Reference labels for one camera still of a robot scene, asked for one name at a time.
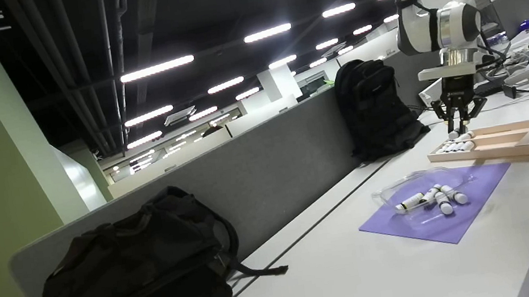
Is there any clear plastic container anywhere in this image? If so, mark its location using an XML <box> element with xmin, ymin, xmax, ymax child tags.
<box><xmin>369</xmin><ymin>162</ymin><xmax>483</xmax><ymax>229</ymax></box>

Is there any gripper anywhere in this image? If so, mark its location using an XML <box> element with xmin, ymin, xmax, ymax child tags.
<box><xmin>428</xmin><ymin>73</ymin><xmax>490</xmax><ymax>138</ymax></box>

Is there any grey desk partition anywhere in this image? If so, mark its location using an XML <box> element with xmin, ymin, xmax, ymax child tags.
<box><xmin>0</xmin><ymin>83</ymin><xmax>378</xmax><ymax>297</ymax></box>
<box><xmin>491</xmin><ymin>0</ymin><xmax>529</xmax><ymax>41</ymax></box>

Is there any row of small white bottles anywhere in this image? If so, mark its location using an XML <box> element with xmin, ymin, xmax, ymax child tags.
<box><xmin>435</xmin><ymin>140</ymin><xmax>476</xmax><ymax>156</ymax></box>

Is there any small white bottle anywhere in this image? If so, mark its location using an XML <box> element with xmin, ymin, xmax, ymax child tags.
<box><xmin>394</xmin><ymin>192</ymin><xmax>427</xmax><ymax>213</ymax></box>
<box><xmin>420</xmin><ymin>184</ymin><xmax>444</xmax><ymax>205</ymax></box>
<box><xmin>447</xmin><ymin>128</ymin><xmax>476</xmax><ymax>143</ymax></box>
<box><xmin>434</xmin><ymin>191</ymin><xmax>455</xmax><ymax>217</ymax></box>
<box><xmin>440</xmin><ymin>183</ymin><xmax>470</xmax><ymax>207</ymax></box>

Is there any black backpack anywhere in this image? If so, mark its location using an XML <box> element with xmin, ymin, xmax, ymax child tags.
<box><xmin>31</xmin><ymin>173</ymin><xmax>292</xmax><ymax>297</ymax></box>
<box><xmin>332</xmin><ymin>52</ymin><xmax>434</xmax><ymax>165</ymax></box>

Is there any purple mat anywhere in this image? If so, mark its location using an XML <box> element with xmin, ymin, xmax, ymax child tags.
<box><xmin>353</xmin><ymin>160</ymin><xmax>520</xmax><ymax>255</ymax></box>

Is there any wooden tray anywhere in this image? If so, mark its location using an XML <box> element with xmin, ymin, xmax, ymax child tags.
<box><xmin>425</xmin><ymin>118</ymin><xmax>529</xmax><ymax>168</ymax></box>

